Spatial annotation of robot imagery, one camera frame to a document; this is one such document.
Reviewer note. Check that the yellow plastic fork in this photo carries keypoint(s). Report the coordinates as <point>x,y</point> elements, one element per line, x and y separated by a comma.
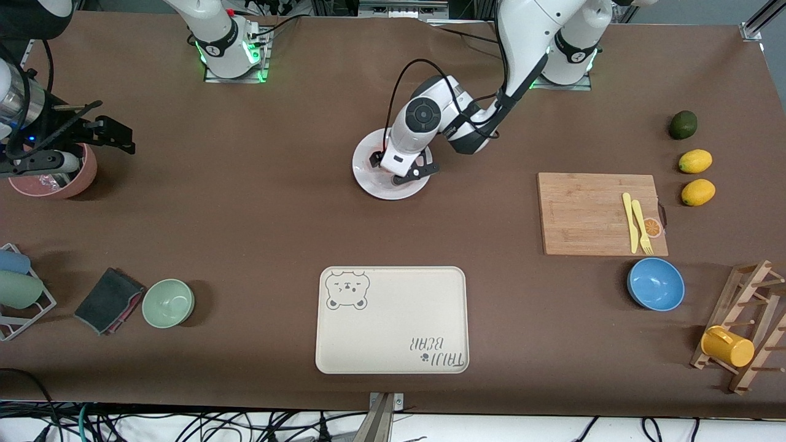
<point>640,218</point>

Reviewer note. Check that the pink folded cloth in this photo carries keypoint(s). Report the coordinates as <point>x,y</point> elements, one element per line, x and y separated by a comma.
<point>130,307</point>

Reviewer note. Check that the mint green bowl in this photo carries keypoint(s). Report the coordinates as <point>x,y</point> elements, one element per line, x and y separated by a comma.
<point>168,303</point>

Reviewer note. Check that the yellow mug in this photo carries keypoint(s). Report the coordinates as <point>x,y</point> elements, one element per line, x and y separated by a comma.
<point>731,348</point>

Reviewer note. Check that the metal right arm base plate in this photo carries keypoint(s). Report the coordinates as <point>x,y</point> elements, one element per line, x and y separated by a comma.
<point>236,80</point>

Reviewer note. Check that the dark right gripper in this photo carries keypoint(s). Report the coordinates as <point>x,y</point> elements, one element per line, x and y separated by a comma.
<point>69,132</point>

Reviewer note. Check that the wooden cutting board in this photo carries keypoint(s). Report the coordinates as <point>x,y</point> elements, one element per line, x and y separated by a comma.
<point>583,209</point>

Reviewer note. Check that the blue bowl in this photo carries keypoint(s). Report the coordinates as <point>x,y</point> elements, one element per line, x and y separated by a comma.
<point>656,284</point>

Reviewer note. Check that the orange slice coaster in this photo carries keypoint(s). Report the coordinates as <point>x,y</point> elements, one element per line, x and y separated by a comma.
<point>654,228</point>

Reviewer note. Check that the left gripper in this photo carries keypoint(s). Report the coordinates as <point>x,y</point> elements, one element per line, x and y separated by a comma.
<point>375,159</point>

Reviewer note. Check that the yellow plastic knife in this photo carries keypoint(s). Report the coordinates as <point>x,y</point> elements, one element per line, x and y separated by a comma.
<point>630,224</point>

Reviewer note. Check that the dark grey folded cloth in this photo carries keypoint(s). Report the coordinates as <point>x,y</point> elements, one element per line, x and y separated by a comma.
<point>104,301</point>

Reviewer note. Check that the yellow lemon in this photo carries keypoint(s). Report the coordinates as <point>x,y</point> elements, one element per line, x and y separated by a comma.
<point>695,161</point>
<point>698,192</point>

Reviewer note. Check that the wooden mug rack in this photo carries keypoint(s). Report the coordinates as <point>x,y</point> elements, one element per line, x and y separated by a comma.
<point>755,276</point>

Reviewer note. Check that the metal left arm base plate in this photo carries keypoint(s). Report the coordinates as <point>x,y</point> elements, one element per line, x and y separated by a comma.
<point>568,87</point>

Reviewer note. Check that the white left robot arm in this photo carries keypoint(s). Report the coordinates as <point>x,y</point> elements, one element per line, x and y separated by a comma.
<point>522,37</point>

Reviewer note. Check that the pink pot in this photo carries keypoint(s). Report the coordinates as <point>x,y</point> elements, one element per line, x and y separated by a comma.
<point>86,178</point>

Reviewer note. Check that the white round plate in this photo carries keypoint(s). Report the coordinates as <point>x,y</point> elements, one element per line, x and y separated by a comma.
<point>365,175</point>

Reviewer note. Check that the light blue cup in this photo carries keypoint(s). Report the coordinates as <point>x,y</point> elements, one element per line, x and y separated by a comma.
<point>13,262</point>

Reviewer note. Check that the pale green cup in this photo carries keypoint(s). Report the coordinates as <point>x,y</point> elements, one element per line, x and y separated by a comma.
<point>18,290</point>

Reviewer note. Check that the dark green lime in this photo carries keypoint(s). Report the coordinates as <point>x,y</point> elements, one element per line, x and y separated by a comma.
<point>683,124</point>

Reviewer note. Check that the cream tray with bear print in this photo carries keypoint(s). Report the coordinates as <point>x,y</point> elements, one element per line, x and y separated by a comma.
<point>393,325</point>

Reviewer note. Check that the metal scoop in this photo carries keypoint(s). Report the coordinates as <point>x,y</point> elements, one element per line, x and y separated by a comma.
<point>61,179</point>

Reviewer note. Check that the aluminium frame post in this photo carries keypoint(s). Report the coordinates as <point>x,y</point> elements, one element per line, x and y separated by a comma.
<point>758,24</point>

